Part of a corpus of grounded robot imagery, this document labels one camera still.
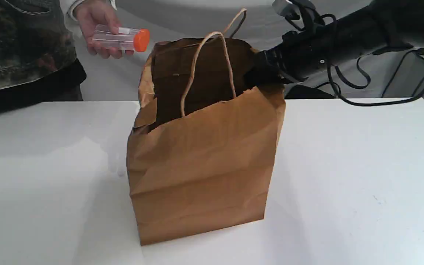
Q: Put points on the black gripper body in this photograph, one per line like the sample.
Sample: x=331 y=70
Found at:
x=299 y=56

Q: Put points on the brown paper bag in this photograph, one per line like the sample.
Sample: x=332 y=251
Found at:
x=201 y=153

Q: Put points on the clear tube with orange cap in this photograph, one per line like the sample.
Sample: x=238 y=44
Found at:
x=127 y=38

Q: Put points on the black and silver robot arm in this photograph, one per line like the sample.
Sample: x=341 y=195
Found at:
x=380 y=27

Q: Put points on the person's hand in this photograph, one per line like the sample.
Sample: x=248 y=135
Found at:
x=89 y=14

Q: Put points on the white backdrop cloth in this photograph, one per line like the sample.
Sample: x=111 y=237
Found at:
x=117 y=79

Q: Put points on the person in camouflage jacket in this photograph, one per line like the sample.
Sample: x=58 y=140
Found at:
x=38 y=60

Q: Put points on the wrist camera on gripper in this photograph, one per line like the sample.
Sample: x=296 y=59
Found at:
x=292 y=9

